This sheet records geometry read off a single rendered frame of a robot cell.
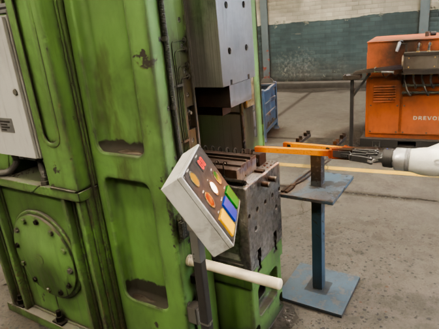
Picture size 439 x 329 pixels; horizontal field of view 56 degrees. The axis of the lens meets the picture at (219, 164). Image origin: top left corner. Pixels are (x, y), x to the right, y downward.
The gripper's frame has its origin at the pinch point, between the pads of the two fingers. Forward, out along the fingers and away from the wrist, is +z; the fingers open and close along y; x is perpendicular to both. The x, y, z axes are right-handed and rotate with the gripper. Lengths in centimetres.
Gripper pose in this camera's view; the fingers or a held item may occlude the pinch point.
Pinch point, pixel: (341, 153)
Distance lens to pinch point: 177.7
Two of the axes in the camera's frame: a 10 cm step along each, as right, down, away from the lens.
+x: -0.8, -9.4, -3.4
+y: 5.2, -3.3, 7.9
